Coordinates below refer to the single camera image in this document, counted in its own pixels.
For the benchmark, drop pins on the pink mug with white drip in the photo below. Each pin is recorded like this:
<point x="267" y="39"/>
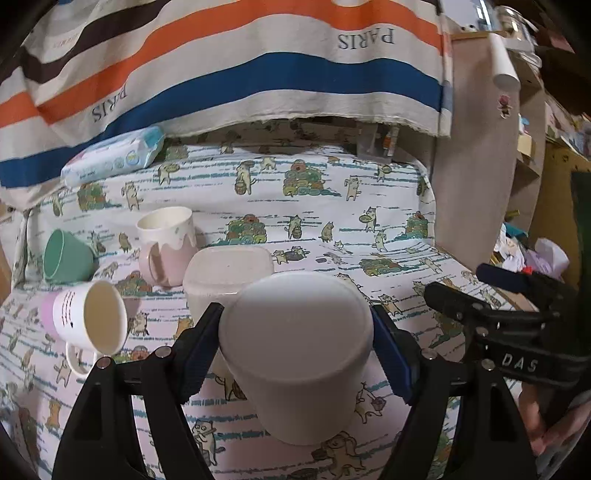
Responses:
<point x="168" y="249"/>

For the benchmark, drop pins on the striped cloth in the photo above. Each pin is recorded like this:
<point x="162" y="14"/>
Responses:
<point x="221" y="69"/>

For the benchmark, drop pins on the plain white cup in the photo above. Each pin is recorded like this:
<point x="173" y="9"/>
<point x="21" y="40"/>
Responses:
<point x="295" y="341"/>

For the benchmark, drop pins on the cartoon sticker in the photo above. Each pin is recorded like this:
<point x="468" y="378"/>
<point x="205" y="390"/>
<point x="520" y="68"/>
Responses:
<point x="505" y="105"/>

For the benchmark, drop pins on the wet wipes pack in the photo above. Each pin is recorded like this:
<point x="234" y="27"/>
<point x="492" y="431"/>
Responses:
<point x="111" y="157"/>

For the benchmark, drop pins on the wooden shelf unit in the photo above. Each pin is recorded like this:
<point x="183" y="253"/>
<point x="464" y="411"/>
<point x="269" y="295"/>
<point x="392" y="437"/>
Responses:
<point x="475" y="184"/>

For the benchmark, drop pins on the white lidded plastic container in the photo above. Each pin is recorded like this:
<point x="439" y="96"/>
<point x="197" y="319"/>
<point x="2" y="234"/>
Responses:
<point x="221" y="270"/>

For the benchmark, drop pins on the person's right hand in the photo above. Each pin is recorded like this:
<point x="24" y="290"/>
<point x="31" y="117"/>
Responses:
<point x="538" y="415"/>

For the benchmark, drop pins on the white mug with pink base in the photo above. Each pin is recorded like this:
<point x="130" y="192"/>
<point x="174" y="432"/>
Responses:
<point x="99" y="318"/>

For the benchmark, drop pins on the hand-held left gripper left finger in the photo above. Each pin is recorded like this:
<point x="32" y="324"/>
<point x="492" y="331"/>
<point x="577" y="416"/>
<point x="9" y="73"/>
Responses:
<point x="202" y="347"/>

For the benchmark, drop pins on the white paper roll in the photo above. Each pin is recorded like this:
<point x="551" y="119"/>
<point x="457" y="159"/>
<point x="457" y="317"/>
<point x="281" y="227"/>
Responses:
<point x="502" y="60"/>

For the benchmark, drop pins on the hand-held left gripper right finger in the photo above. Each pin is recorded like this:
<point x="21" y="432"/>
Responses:
<point x="393" y="353"/>

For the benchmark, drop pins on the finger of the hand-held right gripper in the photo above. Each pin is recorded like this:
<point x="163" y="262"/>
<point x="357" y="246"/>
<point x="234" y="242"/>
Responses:
<point x="455" y="302"/>
<point x="508" y="276"/>

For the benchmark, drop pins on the cat printed table cloth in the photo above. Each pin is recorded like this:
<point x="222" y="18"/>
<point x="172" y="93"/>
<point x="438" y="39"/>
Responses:
<point x="323" y="198"/>

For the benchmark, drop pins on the green cup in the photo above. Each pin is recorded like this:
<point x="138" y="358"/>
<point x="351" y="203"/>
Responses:
<point x="64" y="258"/>

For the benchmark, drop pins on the crumpled white paper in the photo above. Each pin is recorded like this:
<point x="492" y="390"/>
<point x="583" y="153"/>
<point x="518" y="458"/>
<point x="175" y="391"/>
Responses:
<point x="549" y="256"/>

